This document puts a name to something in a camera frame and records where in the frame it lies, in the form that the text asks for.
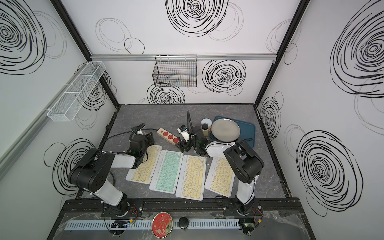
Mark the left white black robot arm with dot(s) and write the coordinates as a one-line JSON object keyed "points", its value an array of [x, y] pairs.
{"points": [[91, 172]]}

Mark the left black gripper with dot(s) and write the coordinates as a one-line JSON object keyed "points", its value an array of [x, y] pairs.
{"points": [[149, 139]]}

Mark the yellow wireless keyboard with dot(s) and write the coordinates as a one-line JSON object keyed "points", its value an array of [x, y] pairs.
{"points": [[192, 178], [220, 178]]}

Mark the cream power strip red sockets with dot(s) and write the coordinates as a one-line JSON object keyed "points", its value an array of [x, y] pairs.
{"points": [[169, 137]]}

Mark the black wire basket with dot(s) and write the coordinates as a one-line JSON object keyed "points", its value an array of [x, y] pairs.
{"points": [[176, 70]]}

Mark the teal tray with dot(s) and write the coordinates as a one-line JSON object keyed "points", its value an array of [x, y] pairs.
{"points": [[247, 130]]}

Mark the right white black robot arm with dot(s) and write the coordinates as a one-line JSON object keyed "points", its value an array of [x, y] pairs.
{"points": [[246, 164]]}

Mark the mint green wireless keyboard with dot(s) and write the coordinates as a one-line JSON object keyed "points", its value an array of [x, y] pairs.
{"points": [[167, 171]]}

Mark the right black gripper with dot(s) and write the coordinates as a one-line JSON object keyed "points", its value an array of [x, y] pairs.
{"points": [[183, 144]]}

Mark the grey round plate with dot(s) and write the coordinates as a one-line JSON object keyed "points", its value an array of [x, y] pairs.
{"points": [[225, 130]]}

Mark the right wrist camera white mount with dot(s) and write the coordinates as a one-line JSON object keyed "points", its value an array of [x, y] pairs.
{"points": [[184, 132]]}

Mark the black round knob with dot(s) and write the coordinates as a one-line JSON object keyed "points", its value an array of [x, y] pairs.
{"points": [[183, 223]]}

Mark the white slotted cable duct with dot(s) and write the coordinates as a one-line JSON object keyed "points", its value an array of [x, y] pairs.
{"points": [[194, 224]]}

